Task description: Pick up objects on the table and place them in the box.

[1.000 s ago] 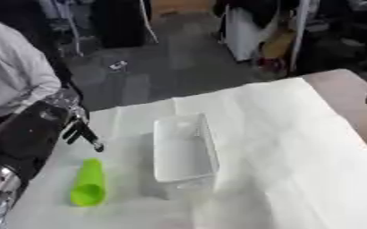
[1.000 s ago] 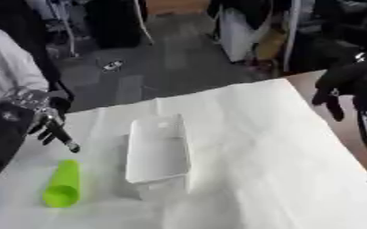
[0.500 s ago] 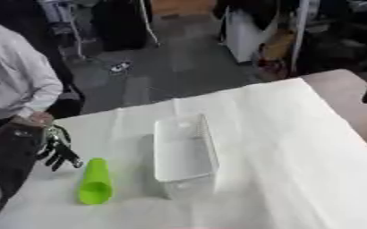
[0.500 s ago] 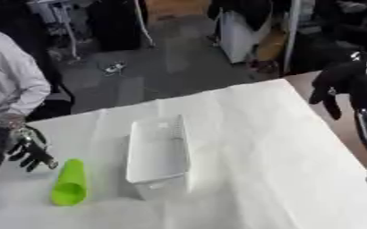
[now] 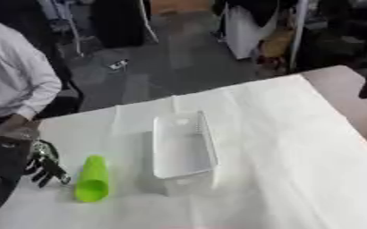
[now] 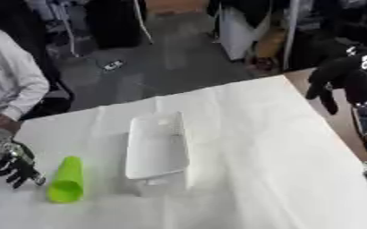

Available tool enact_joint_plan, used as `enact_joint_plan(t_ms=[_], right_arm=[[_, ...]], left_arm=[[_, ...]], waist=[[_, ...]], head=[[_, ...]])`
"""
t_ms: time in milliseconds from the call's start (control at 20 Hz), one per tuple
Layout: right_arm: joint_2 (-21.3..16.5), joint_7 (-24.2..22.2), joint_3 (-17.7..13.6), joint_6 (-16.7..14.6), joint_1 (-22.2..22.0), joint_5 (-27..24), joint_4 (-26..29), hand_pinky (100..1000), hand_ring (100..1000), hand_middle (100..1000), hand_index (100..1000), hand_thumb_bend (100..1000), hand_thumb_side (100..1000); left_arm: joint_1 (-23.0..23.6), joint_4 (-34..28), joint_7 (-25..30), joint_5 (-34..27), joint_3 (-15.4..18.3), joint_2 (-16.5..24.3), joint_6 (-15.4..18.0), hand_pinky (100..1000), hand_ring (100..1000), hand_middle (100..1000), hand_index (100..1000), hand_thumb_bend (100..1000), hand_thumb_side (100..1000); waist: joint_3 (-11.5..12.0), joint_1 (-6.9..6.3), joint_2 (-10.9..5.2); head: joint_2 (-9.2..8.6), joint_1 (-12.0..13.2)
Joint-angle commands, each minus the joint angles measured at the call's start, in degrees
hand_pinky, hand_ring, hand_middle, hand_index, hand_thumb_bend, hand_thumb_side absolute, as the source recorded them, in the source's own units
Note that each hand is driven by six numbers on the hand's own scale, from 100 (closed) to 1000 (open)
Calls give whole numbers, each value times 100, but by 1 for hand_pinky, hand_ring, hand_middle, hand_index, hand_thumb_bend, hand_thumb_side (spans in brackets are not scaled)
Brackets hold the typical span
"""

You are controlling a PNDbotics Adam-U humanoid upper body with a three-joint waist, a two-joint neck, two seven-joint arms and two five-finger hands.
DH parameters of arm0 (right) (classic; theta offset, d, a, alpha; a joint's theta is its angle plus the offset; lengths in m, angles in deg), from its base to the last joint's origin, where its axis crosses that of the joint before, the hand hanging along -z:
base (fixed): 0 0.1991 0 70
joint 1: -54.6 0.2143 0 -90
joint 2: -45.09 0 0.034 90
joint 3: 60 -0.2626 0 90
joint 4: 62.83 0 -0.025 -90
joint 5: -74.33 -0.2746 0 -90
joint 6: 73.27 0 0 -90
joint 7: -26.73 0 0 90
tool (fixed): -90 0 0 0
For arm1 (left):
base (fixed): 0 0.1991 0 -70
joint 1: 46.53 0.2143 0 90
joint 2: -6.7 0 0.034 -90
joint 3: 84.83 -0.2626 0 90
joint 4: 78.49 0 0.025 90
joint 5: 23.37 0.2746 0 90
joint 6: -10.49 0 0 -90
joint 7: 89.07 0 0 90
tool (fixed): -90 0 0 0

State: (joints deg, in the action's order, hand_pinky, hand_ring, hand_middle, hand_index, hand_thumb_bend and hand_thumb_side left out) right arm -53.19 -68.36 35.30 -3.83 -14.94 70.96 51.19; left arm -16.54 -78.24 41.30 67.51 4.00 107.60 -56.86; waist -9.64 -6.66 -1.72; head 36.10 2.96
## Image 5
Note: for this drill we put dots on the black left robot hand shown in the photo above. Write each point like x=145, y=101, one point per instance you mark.
x=45, y=164

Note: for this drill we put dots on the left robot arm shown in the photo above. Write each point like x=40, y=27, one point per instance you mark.
x=1, y=167

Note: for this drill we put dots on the white plastic box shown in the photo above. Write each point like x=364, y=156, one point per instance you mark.
x=184, y=152

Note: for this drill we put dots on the green plastic cup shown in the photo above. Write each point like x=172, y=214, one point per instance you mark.
x=91, y=182

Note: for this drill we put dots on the person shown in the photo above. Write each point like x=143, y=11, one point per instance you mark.
x=14, y=74

